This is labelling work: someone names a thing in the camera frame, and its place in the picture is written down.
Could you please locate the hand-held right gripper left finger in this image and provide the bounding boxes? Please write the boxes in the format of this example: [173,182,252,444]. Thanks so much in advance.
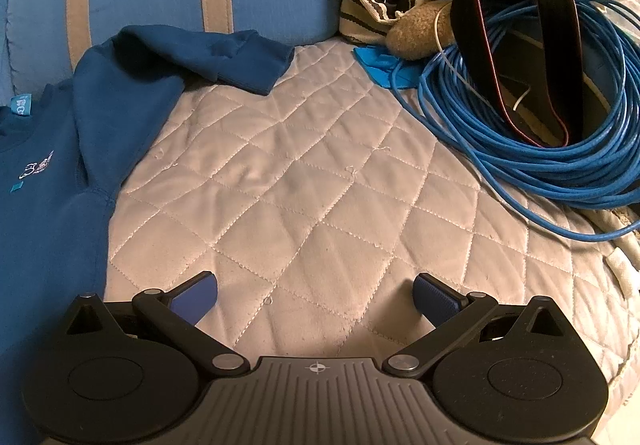
[65,271,251,378]

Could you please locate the stained blue pillow, grey stripes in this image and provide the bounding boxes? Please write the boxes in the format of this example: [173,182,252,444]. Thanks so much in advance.
[0,0,16,91]

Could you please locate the dark blue sweatshirt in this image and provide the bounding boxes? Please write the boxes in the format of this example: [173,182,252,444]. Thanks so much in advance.
[0,24,297,426]

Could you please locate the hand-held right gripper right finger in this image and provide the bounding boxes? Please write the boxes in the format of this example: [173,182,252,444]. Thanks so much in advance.
[382,273,568,379]

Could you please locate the coiled blue cable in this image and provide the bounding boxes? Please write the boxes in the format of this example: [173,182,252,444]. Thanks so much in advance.
[390,0,640,243]

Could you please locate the turquoise cloth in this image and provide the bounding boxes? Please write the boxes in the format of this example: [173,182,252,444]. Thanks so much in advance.
[352,45,426,90]

